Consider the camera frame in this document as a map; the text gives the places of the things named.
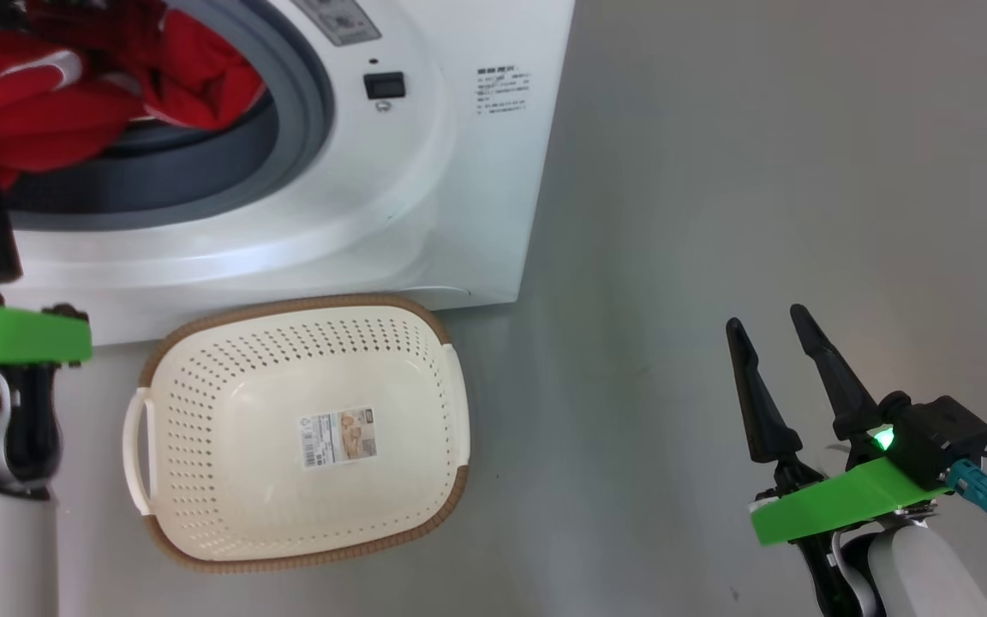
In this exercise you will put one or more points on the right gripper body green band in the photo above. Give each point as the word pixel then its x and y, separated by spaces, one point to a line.
pixel 845 506

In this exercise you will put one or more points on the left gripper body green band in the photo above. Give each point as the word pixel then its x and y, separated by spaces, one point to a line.
pixel 14 336

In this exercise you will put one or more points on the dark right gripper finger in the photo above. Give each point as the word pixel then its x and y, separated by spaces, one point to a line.
pixel 840 390
pixel 763 411

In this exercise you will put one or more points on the red and white garment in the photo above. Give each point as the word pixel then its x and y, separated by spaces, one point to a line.
pixel 39 120

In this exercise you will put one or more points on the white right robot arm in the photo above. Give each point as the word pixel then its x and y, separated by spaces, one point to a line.
pixel 922 574

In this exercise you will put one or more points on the cream laundry basket brown rim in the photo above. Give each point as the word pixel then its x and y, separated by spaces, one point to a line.
pixel 245 514

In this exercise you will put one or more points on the white front-load washing machine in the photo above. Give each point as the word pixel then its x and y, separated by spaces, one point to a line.
pixel 459 214

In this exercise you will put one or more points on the black door lock socket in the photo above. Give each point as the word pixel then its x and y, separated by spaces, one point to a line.
pixel 384 86

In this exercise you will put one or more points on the paper product label sticker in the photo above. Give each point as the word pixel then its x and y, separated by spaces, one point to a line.
pixel 337 439

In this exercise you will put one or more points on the grey warning sticker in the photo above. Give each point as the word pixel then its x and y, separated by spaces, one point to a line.
pixel 339 21

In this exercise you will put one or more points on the black caution text decal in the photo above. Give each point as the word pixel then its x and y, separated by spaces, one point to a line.
pixel 502 86

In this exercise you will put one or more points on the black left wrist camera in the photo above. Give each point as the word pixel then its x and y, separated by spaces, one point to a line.
pixel 65 311

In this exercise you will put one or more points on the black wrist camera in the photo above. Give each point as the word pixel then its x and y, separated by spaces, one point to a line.
pixel 65 311
pixel 939 437

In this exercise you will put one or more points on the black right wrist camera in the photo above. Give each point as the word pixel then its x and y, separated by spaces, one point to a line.
pixel 939 437

